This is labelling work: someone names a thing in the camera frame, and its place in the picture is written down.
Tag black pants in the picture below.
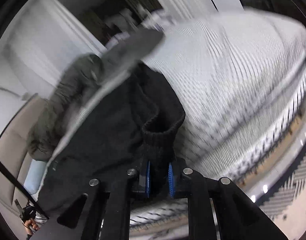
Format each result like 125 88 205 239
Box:
38 63 185 215

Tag person's left hand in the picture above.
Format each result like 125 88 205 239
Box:
23 218 39 236

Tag light blue pillow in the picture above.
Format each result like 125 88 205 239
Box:
24 160 46 195

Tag beige upholstered headboard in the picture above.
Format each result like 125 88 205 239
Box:
0 92 46 225

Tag dark grey duvet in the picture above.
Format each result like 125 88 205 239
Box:
26 28 166 162

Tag white mesh mattress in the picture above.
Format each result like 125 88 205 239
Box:
128 8 306 233

